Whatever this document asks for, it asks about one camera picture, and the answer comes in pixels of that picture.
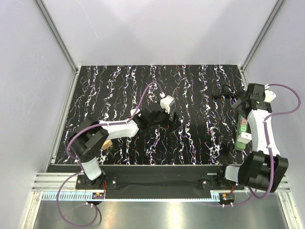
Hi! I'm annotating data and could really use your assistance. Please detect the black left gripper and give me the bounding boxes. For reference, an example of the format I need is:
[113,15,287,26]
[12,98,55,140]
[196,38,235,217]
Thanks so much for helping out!
[148,105,181,132]

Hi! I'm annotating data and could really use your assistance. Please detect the beige cube socket adapter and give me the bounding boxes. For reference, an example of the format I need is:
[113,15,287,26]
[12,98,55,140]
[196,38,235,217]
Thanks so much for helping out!
[102,140,113,150]

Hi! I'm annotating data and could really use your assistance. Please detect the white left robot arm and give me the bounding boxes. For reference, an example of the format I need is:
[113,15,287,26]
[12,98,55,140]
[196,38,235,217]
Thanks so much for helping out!
[66,96,180,189]

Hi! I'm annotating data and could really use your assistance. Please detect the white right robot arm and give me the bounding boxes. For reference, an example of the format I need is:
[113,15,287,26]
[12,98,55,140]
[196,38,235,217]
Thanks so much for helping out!
[216,83,289,193]

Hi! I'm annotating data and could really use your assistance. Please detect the green power strip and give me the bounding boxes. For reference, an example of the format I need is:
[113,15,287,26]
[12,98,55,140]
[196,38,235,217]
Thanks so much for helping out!
[234,114,248,151]

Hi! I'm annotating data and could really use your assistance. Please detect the white charger on strip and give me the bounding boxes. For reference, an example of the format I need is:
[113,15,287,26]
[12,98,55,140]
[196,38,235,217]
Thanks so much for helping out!
[237,132,252,144]

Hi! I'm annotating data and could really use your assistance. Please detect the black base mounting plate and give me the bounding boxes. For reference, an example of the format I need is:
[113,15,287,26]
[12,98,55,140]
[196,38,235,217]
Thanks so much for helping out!
[45,164,245,191]

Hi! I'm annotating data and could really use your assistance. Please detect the metal front tray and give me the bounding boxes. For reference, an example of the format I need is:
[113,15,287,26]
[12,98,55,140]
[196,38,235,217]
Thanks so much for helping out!
[33,192,296,229]

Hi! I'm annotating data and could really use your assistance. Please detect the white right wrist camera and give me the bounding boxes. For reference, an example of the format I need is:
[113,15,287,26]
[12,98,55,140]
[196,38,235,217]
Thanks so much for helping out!
[264,83,276,103]

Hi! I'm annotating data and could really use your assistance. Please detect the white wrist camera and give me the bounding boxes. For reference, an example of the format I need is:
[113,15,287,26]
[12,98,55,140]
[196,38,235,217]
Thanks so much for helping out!
[160,95,175,114]
[264,83,276,103]

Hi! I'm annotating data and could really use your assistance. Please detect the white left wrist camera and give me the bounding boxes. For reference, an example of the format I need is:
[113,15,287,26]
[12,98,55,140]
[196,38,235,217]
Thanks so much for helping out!
[160,95,175,114]

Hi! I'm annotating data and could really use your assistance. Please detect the black coiled cable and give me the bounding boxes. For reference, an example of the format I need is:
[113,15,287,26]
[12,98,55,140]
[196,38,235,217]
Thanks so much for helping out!
[212,85,247,101]

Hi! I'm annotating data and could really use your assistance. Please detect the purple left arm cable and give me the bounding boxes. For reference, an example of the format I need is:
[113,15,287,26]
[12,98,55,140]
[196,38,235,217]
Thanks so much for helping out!
[57,81,167,227]

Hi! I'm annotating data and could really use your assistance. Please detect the aluminium frame rail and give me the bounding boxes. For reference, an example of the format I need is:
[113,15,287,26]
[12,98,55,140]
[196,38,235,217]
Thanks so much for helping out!
[21,0,79,229]

